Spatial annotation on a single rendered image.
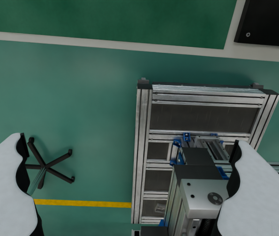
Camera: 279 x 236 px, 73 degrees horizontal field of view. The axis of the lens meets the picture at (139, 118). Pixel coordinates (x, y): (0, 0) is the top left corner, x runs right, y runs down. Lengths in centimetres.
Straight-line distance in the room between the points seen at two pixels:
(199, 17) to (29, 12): 40
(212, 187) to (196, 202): 7
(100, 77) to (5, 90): 67
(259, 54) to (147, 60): 81
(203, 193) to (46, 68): 121
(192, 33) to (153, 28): 10
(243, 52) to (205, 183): 35
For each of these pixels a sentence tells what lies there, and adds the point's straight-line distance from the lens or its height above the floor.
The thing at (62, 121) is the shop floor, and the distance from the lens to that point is 155.
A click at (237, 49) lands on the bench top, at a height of 75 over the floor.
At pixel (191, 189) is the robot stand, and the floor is 94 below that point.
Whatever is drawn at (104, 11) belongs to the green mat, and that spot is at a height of 75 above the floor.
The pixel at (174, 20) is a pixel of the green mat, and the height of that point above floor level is 75.
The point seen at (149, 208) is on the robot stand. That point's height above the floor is 21.
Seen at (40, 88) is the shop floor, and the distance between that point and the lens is 149.
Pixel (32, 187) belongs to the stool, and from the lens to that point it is 165.
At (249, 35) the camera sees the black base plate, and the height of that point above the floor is 77.
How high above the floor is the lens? 126
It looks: 62 degrees down
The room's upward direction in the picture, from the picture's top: 178 degrees clockwise
